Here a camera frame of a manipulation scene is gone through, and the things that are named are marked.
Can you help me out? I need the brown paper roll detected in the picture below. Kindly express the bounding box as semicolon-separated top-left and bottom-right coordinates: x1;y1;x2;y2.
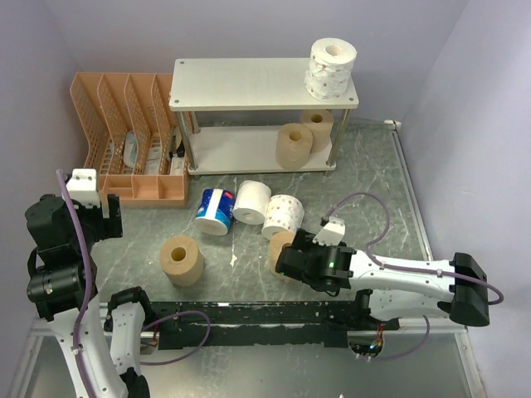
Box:
275;123;313;171

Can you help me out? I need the white floral roll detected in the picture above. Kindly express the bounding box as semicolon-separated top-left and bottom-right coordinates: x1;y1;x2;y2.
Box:
261;195;304;240
304;38;358;101

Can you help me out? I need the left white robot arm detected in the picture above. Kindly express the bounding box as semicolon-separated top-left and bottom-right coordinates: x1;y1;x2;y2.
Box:
25;194;155;397

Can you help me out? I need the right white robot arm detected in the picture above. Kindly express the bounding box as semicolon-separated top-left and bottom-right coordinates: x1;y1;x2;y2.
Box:
274;229;490;330

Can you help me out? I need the white two-tier metal shelf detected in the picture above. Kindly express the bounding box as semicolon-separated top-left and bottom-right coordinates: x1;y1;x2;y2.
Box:
169;58;359;176

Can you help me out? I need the tissue pack in organizer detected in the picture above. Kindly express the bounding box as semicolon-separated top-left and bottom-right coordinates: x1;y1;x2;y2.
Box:
123;130;145;168

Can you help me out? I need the orange plastic file organizer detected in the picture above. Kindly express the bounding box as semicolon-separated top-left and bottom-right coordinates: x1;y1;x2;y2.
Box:
70;72;189;207

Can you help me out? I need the plain white paper roll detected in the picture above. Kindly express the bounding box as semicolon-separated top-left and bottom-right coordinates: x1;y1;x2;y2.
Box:
233;180;271;225

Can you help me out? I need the black pen in organizer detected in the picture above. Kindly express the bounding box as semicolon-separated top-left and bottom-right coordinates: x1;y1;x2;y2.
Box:
167;129;175;161

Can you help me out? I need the blue wrapped paper roll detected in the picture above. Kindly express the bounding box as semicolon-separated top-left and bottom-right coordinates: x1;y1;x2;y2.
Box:
194;188;236;236

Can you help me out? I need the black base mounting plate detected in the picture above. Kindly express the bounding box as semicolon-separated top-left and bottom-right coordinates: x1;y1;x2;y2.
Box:
152;299;399;350

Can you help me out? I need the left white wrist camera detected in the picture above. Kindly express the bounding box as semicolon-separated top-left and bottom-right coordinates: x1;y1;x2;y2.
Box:
66;168;101;209

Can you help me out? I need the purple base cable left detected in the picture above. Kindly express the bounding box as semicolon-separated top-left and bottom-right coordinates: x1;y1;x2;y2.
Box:
139;309;213;366

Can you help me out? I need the white wall plug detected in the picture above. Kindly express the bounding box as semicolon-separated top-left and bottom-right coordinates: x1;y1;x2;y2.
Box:
384;119;402;129

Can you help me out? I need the aluminium frame rail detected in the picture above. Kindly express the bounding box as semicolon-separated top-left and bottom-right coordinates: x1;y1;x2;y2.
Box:
389;124;485;398

